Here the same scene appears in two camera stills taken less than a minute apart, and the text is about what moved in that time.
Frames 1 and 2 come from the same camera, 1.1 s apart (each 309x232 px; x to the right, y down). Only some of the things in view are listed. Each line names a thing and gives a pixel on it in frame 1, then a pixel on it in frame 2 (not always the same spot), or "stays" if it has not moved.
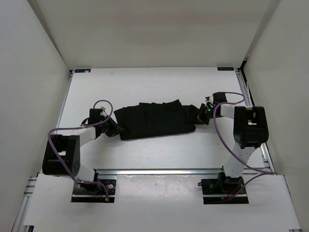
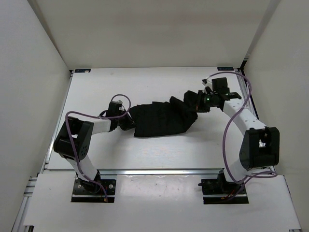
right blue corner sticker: (224, 68) stays
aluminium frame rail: (248, 97) stays
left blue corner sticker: (82, 70) stays
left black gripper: (115, 130) → (129, 124)
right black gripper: (201, 117) → (201, 108)
